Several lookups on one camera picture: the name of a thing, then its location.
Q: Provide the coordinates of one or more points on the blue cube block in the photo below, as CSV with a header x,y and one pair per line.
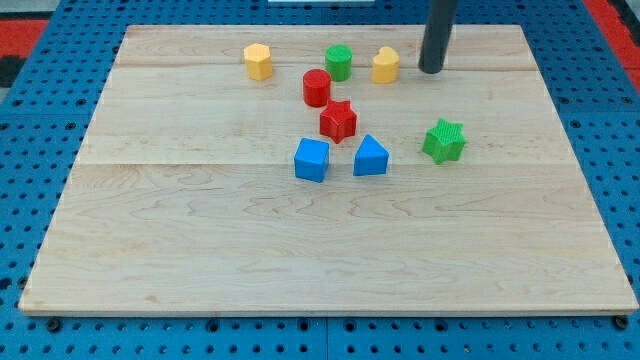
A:
x,y
311,160

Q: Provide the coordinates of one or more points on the blue triangle block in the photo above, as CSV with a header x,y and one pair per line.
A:
x,y
371,158

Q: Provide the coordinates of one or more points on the red star block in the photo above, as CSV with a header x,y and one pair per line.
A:
x,y
338,121

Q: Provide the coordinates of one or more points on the light wooden board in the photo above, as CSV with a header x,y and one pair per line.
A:
x,y
183,201

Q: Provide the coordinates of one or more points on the red cylinder block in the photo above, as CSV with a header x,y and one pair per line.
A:
x,y
316,87

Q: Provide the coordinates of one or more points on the green cylinder block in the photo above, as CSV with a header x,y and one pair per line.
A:
x,y
338,62

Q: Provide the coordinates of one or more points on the green star block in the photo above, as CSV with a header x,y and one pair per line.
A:
x,y
445,141

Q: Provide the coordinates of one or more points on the yellow heart block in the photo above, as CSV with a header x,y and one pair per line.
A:
x,y
385,66

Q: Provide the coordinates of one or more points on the yellow hexagon block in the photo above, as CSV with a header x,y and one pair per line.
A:
x,y
257,58

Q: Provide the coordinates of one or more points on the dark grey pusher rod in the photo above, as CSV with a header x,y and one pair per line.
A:
x,y
437,32

